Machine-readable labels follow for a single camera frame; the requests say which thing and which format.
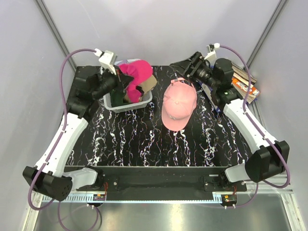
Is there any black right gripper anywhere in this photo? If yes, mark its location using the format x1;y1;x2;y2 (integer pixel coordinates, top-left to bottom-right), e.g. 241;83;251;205
169;51;218;90

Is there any dark green cap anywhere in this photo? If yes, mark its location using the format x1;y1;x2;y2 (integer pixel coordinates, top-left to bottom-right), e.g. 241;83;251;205
110;90;128;107

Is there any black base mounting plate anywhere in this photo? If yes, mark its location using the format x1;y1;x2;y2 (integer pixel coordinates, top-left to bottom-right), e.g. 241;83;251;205
76;166;248;202

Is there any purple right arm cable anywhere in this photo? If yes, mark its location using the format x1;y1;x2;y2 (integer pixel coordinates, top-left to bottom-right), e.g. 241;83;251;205
218;44;291;188

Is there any white plastic basket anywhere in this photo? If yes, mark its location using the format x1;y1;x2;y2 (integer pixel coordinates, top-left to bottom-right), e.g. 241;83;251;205
103;59;153;113

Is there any beige baseball cap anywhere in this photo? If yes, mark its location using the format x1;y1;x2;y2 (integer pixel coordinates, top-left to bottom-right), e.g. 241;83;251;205
124;75;157;103

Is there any magenta baseball cap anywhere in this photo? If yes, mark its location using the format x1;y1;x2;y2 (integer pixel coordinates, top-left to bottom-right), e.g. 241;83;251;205
119;60;153;103

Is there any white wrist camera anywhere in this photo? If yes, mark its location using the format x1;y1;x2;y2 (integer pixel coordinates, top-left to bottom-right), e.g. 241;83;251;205
204;43;220;62
94;49;117;75

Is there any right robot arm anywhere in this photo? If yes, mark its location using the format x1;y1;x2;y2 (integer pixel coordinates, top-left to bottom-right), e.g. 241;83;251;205
170;51;291;191

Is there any orange paperback book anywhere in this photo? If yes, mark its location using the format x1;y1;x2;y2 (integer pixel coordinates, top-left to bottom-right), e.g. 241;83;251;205
232;76;260;103

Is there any light pink baseball cap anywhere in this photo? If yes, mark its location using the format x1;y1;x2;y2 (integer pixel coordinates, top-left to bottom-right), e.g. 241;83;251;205
161;77;197;131

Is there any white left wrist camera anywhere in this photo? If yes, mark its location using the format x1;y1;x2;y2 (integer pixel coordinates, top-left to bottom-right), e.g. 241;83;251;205
94;49;117;75

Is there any blue ring binder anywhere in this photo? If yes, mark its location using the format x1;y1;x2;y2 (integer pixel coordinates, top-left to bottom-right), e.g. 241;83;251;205
193;79;257;114

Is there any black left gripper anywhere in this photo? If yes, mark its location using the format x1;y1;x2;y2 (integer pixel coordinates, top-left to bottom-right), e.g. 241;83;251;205
92;64;135;100

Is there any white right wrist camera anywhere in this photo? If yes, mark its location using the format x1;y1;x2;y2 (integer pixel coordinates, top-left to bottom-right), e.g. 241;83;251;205
204;43;220;62

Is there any tan paperback book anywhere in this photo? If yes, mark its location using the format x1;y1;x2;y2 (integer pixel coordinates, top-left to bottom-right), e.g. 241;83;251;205
232;62;249;82

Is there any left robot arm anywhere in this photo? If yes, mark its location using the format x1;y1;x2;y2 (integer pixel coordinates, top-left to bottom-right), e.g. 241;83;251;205
23;70;133;202

